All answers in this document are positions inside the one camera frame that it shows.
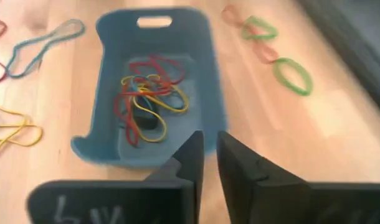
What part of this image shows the yellow rubber band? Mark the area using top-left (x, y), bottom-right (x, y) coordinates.
top-left (120, 73), bottom-right (191, 144)
top-left (0, 105), bottom-right (44, 163)

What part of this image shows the blue rubber band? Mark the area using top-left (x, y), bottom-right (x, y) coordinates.
top-left (130, 75), bottom-right (178, 110)

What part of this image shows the long teal rubber band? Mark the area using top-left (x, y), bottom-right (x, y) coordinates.
top-left (4, 18), bottom-right (86, 79)

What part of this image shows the green rubber band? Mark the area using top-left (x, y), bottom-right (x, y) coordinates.
top-left (272, 57), bottom-right (314, 97)
top-left (240, 15), bottom-right (279, 42)

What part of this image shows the teal plastic bin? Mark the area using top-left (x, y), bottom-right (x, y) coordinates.
top-left (70, 6), bottom-right (229, 170)

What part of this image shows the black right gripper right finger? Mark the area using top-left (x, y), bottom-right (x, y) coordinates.
top-left (216, 129), bottom-right (380, 224)

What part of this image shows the small black object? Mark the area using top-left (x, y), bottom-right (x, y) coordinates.
top-left (132, 95), bottom-right (161, 131)

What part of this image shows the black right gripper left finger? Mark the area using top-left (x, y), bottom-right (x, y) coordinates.
top-left (26, 129), bottom-right (206, 224)

